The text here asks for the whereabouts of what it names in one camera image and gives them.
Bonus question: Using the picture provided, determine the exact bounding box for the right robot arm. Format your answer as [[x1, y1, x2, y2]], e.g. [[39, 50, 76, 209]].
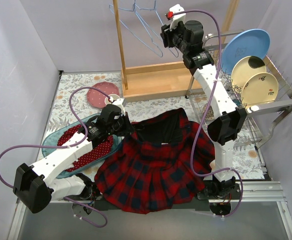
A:
[[161, 19, 247, 199]]

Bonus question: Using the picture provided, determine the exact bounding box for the teal plastic tray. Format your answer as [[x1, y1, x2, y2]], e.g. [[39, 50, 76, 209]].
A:
[[43, 121, 122, 179]]

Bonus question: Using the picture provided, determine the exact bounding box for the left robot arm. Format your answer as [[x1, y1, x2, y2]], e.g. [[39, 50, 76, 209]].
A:
[[13, 98, 134, 214]]

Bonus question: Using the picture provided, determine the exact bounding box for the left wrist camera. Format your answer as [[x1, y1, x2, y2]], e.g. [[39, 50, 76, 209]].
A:
[[104, 94, 126, 115]]

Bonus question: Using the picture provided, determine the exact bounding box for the red polka dot cloth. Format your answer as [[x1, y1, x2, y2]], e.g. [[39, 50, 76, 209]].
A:
[[57, 125, 114, 173]]

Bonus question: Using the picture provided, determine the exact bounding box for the patterned bowl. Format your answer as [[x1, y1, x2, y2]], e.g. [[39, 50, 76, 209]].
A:
[[202, 103, 215, 121]]

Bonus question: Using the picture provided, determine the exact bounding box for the cream plate with flower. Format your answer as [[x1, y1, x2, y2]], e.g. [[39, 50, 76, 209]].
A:
[[240, 72, 279, 108]]

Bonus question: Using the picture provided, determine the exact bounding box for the cream plate black spot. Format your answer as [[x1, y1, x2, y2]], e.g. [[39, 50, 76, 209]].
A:
[[231, 56, 267, 88]]

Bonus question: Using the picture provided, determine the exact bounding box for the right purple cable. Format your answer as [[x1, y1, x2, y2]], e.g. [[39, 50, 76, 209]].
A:
[[172, 9, 244, 218]]

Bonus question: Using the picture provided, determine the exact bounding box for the blue wire hanger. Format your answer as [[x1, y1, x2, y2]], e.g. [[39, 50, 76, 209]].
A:
[[132, 0, 179, 58], [108, 0, 164, 58]]

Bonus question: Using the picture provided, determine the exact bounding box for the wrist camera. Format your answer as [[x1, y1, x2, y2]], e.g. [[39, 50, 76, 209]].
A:
[[166, 4, 186, 31], [104, 94, 126, 115]]

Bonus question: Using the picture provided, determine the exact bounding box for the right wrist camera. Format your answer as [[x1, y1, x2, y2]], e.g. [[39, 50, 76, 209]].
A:
[[166, 4, 186, 31]]

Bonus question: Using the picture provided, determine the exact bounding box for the red plaid skirt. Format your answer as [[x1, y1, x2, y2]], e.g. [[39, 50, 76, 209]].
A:
[[94, 108, 215, 214]]

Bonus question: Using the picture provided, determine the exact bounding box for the pink dotted plate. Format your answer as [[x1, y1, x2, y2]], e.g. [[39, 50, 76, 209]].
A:
[[86, 81, 120, 109]]

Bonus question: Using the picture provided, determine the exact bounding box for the wooden hanger stand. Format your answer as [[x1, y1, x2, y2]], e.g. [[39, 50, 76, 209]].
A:
[[112, 0, 241, 103]]

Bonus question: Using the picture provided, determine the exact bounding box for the floral tablecloth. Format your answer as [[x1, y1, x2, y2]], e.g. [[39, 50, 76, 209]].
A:
[[44, 72, 265, 181]]

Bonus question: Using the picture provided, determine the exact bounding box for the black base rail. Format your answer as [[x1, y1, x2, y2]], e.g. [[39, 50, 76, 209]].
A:
[[63, 179, 242, 212]]

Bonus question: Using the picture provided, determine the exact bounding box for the blue plate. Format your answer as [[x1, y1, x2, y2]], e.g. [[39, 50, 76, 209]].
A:
[[220, 28, 271, 74]]

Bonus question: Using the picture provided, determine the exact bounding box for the metal dish rack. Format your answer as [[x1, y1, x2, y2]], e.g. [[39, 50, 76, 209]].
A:
[[186, 29, 292, 148]]

